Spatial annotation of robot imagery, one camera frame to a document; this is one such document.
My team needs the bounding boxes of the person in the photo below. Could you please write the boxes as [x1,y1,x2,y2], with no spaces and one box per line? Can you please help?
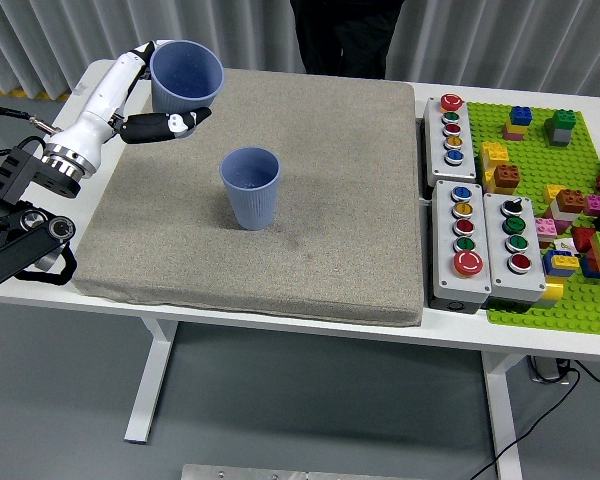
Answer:
[288,0,406,81]

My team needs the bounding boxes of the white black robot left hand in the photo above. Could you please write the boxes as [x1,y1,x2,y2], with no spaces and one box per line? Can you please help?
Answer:
[53,40,214,166]

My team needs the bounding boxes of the red building block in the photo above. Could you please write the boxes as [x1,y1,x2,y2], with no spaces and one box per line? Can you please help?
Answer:
[571,225,600,254]

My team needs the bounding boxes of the white pleated curtain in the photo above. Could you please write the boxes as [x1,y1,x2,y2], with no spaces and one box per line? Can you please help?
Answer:
[0,0,600,99]

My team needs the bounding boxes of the grey five-button control box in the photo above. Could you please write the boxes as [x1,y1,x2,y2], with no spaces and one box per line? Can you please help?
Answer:
[422,94,479,187]

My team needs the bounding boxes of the grey box with selector switch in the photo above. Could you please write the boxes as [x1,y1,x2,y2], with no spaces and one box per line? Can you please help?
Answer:
[482,192,549,306]

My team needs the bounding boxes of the brown building block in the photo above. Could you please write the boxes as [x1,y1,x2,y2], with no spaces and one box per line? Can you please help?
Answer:
[554,188,587,215]
[492,163,522,191]

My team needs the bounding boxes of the grey power strip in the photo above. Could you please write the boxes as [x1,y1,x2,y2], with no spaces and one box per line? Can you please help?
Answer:
[527,354,574,386]

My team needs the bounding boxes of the white building block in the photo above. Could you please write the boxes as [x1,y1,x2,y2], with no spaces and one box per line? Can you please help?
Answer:
[551,203,581,224]

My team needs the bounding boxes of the grey building block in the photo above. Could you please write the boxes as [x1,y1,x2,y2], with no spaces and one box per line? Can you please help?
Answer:
[543,118,572,148]

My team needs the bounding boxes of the white table leg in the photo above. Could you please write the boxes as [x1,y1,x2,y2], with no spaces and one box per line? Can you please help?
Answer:
[479,349,525,480]
[123,315,181,445]

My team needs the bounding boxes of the green studded baseplate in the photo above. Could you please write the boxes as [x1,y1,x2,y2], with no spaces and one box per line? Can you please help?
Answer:
[465,101,600,336]

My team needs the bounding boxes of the blue ribbed cup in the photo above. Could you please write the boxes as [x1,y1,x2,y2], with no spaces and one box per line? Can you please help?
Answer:
[148,39,226,117]
[218,146,282,232]

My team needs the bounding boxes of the grey box large red button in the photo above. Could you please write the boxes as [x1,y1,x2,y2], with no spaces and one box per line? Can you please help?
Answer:
[430,179,494,312]

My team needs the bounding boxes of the grey-brown fabric mat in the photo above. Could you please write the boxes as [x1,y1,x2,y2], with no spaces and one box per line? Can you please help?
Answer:
[72,67,426,329]

